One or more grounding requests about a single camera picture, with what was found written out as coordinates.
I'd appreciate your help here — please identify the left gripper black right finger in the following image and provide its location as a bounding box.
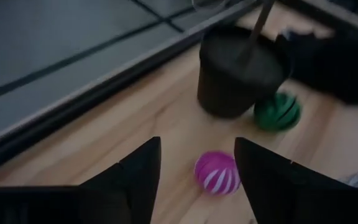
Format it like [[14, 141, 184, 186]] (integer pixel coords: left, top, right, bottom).
[[234, 136, 354, 224]]

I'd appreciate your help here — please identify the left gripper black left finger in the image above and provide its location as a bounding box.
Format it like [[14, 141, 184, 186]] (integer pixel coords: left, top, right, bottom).
[[79, 136, 162, 224]]

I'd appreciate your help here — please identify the purple toy onion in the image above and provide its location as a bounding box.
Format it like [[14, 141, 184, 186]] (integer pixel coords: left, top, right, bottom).
[[193, 150, 241, 196]]

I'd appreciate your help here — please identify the green toy watermelon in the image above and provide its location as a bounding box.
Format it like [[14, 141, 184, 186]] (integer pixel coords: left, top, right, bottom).
[[253, 92, 303, 132]]

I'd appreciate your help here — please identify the tall leafy plant black pot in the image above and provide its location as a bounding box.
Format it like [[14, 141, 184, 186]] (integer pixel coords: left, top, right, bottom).
[[196, 0, 287, 119]]

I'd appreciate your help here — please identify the black cloth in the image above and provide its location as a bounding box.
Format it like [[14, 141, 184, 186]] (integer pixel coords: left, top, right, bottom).
[[275, 26, 358, 105]]

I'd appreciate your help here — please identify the black metal table frame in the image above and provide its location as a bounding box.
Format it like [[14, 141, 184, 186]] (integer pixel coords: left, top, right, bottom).
[[0, 0, 358, 177]]

